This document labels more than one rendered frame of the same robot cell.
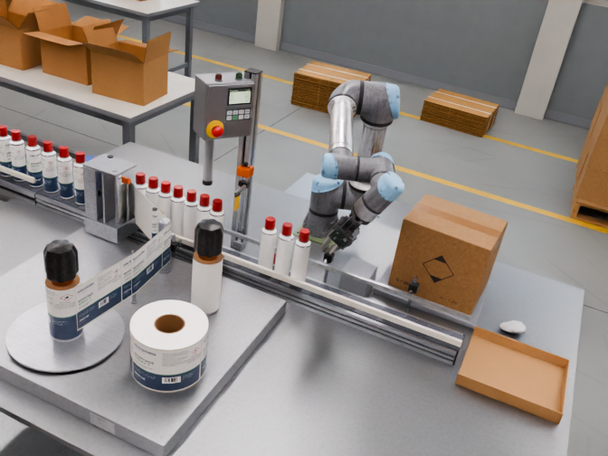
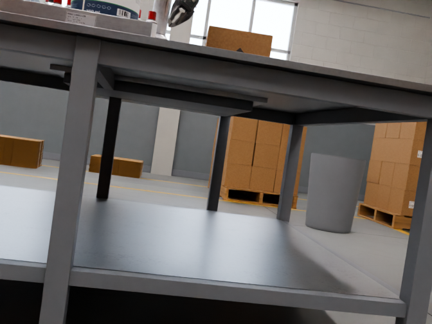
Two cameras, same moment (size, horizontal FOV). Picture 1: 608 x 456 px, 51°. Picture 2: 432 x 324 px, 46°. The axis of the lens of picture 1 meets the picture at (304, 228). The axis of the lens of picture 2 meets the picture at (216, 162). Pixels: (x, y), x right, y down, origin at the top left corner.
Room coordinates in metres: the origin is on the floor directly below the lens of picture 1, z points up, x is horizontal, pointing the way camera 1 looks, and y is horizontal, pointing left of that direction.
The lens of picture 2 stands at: (-0.26, 0.70, 0.60)
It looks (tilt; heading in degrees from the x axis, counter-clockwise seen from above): 2 degrees down; 331
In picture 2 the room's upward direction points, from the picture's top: 8 degrees clockwise
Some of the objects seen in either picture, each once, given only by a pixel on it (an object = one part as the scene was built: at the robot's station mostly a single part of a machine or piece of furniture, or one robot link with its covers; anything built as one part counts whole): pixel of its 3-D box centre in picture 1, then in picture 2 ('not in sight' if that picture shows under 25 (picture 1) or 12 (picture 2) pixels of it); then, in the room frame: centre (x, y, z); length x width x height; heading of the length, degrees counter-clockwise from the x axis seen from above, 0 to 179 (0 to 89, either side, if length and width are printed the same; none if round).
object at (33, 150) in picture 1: (33, 161); not in sight; (2.14, 1.05, 0.98); 0.05 x 0.05 x 0.20
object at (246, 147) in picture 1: (245, 165); not in sight; (1.99, 0.23, 1.17); 0.04 x 0.04 x 0.67; 70
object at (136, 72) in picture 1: (128, 61); not in sight; (3.55, 1.13, 0.97); 0.51 x 0.42 x 0.37; 164
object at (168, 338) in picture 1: (169, 345); (105, 6); (1.27, 0.31, 0.95); 0.20 x 0.20 x 0.14
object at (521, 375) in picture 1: (514, 371); not in sight; (1.49, -0.69, 0.85); 0.30 x 0.26 x 0.04; 70
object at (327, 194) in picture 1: (327, 192); not in sight; (2.20, -0.07, 1.00); 0.13 x 0.12 x 0.14; 92
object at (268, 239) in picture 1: (267, 244); not in sight; (1.79, 0.11, 0.98); 0.05 x 0.05 x 0.20
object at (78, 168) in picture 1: (81, 178); not in sight; (2.06, 0.84, 0.98); 0.05 x 0.05 x 0.20
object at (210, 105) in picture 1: (223, 106); not in sight; (1.95, 0.31, 1.38); 0.17 x 0.10 x 0.19; 125
